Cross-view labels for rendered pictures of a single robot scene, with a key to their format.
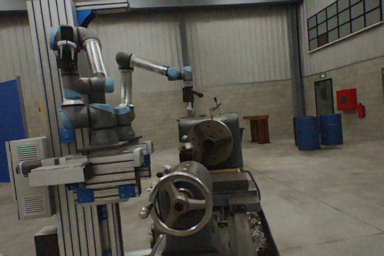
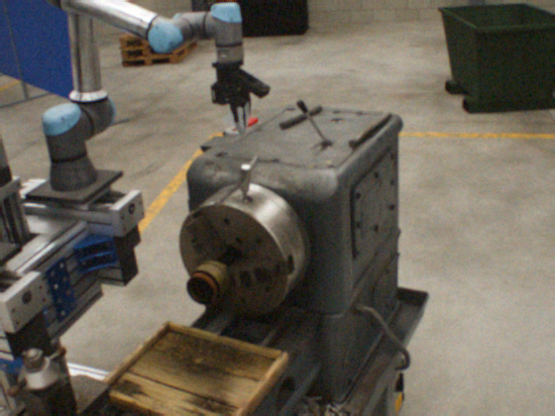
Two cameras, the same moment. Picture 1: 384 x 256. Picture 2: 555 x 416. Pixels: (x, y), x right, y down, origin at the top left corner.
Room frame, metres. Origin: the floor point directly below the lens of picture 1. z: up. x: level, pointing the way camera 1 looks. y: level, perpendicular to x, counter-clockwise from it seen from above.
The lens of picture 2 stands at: (0.68, -0.74, 1.86)
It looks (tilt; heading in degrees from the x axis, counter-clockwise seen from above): 25 degrees down; 23
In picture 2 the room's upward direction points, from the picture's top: 5 degrees counter-clockwise
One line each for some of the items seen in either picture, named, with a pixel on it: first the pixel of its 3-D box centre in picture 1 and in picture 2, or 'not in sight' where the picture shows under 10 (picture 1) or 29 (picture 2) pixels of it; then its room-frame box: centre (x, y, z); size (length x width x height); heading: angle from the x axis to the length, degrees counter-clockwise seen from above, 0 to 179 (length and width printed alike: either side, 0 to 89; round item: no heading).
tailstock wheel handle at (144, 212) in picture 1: (147, 209); not in sight; (0.61, 0.12, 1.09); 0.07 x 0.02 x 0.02; 173
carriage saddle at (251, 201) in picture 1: (206, 196); not in sight; (1.30, -0.03, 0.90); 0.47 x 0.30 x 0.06; 83
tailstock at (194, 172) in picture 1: (191, 215); not in sight; (0.76, 0.03, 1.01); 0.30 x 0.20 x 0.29; 173
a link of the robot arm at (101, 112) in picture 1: (100, 115); not in sight; (1.61, 0.51, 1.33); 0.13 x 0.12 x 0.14; 112
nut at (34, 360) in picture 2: (184, 139); (34, 357); (1.35, 0.05, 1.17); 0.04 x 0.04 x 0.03
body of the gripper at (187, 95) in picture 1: (188, 94); (230, 82); (2.24, 0.01, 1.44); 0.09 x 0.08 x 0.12; 83
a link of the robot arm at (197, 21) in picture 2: (174, 75); (190, 27); (2.22, 0.11, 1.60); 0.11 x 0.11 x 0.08; 0
